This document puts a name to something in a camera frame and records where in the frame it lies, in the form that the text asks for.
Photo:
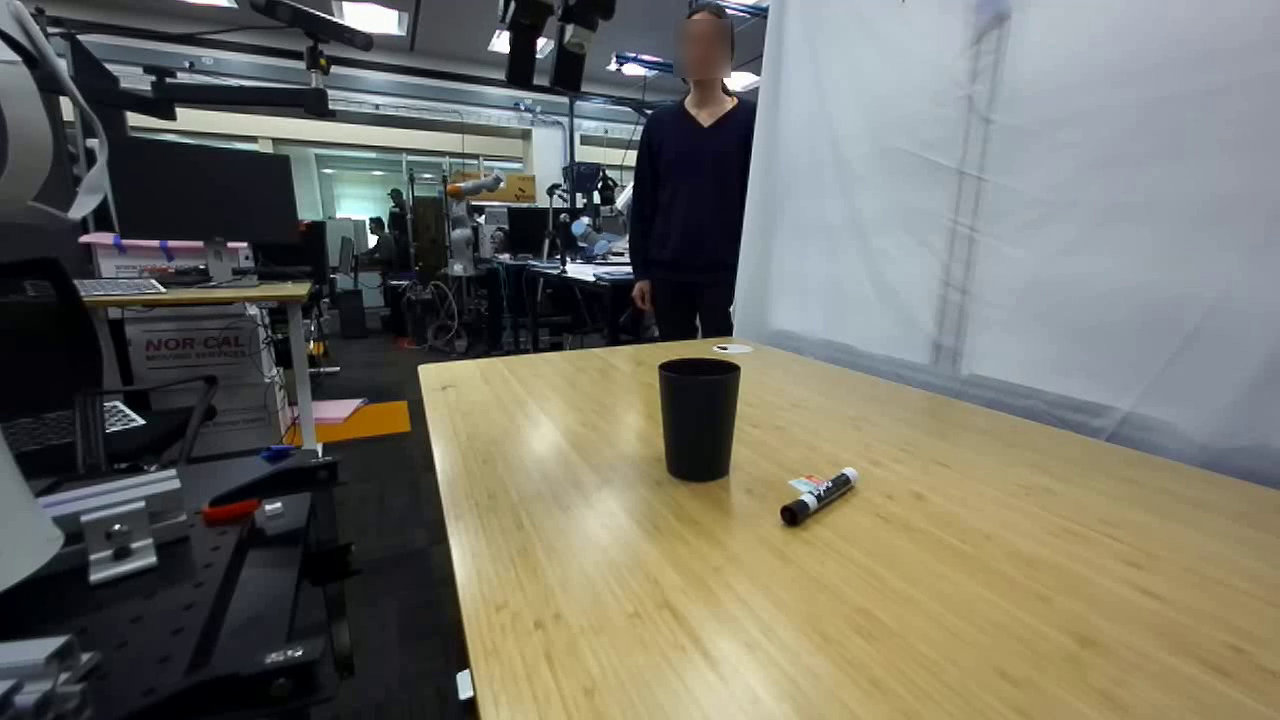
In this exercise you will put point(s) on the black Expo marker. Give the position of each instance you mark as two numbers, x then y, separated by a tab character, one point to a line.
818	493

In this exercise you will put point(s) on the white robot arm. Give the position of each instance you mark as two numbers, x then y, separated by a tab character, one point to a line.
32	78

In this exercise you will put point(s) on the dark blue cup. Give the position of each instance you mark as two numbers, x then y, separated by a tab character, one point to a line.
698	409

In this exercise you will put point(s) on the person in dark sweater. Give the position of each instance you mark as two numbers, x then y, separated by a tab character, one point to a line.
688	189

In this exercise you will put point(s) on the white curtain backdrop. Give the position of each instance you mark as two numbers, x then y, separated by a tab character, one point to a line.
1053	206

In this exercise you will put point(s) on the black perforated robot cart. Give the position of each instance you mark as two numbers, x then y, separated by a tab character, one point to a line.
239	618

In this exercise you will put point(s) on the black monitor screen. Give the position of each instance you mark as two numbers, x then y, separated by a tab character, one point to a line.
193	194

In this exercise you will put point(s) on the white-legged wooden side table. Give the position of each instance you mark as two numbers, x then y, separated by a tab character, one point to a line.
250	338

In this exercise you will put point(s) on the silver aluminium bracket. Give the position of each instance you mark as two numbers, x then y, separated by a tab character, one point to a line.
125	522

